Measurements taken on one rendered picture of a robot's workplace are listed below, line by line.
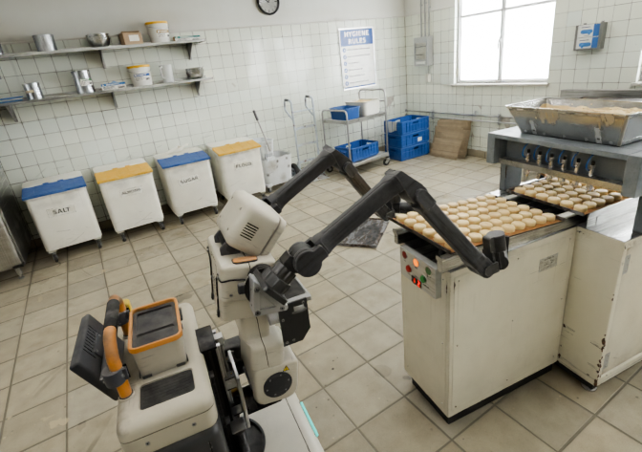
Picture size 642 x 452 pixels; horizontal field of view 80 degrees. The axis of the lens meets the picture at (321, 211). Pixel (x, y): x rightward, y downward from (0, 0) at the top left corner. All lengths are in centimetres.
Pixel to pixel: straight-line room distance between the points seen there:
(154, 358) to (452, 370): 118
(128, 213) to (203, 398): 361
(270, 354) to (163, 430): 38
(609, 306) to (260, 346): 146
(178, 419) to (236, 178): 387
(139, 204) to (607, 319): 413
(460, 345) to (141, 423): 120
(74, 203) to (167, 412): 357
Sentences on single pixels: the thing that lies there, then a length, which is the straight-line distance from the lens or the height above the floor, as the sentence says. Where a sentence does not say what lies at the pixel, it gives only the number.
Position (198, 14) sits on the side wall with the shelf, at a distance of 538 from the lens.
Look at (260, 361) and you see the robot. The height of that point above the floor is 72.
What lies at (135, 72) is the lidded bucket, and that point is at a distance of 490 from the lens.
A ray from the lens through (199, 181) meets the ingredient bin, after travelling 471.
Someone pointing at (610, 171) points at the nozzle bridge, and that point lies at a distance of 197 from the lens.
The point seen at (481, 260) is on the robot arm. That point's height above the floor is 97.
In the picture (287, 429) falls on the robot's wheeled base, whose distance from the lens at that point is 177.
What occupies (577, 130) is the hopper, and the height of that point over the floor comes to 123.
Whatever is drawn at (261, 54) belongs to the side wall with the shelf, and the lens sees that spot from 560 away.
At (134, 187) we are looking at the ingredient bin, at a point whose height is 57.
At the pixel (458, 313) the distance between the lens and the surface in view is 167.
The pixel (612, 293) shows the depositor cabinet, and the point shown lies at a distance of 204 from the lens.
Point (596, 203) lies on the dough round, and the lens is 207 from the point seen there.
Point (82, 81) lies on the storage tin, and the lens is 487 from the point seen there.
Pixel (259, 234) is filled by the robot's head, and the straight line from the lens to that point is 117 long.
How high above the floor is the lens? 163
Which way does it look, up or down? 22 degrees down
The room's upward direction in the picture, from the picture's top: 7 degrees counter-clockwise
